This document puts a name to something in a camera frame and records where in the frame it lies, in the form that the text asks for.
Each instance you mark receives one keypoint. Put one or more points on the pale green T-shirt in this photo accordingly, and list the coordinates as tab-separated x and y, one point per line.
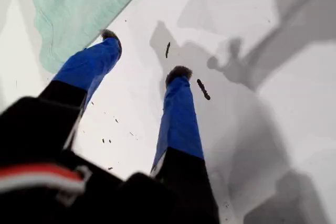
78	9

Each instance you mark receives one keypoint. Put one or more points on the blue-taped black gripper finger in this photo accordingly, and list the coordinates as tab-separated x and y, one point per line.
86	69
178	119

